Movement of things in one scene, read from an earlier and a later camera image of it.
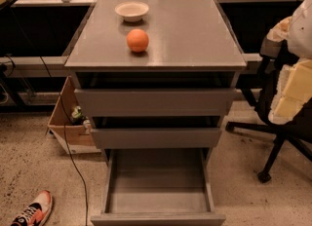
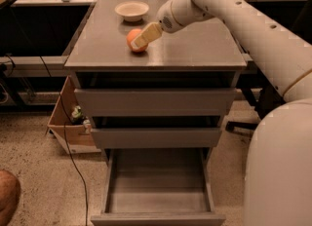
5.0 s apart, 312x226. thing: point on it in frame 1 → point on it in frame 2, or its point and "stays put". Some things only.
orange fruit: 136,40 stays put
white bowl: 132,11 stays put
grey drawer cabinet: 157,75 stays put
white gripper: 301,35 → 165,19
